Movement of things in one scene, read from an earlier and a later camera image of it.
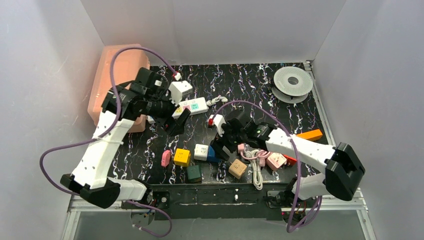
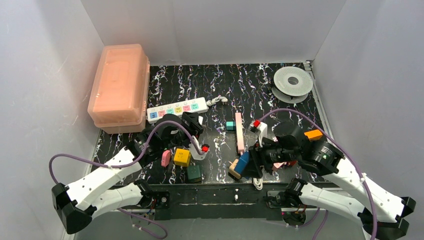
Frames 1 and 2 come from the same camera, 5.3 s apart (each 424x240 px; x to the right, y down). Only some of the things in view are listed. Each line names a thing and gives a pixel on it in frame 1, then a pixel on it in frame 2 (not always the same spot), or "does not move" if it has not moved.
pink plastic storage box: x=127 y=65 does not move
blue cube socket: x=211 y=155 -> x=243 y=163
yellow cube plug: x=182 y=157 does not move
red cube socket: x=290 y=161 does not move
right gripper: x=224 y=141 -> x=255 y=162
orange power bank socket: x=312 y=135 does not move
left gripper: x=173 y=116 -> x=191 y=122
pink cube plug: x=165 y=158 does not move
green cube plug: x=193 y=174 does not move
